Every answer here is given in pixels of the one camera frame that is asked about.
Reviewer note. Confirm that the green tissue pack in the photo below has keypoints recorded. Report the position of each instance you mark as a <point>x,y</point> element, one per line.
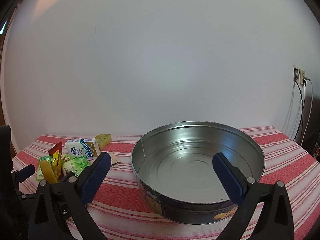
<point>77,165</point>
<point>39,175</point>

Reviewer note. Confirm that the wall power socket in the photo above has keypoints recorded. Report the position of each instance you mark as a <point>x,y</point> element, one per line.
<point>296,73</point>

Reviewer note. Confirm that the yellow green scouring sponge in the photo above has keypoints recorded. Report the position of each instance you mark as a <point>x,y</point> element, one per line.
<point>103,140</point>

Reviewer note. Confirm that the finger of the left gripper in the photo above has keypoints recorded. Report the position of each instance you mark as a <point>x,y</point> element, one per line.
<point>23,174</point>

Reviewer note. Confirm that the yellow foil packet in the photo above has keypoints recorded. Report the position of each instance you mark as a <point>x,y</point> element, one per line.
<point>56,164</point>

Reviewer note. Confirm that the white charger plug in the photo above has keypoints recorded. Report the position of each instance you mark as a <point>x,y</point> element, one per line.
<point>302,77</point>

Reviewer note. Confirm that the beige paper sachet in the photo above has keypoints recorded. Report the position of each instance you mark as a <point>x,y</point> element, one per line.
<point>114,160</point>

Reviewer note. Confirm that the green white small carton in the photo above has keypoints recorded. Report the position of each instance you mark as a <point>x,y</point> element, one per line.
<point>66,157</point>

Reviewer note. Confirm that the round metal cookie tin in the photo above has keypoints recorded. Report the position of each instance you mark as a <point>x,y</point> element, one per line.
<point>173,166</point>

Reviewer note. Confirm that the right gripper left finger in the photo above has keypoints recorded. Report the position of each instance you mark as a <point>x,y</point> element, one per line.
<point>73,193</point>

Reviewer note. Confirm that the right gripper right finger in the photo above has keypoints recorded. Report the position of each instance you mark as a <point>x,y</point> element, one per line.
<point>275,220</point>

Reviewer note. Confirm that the red snack packet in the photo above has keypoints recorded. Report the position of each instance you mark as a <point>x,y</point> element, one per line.
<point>55,148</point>

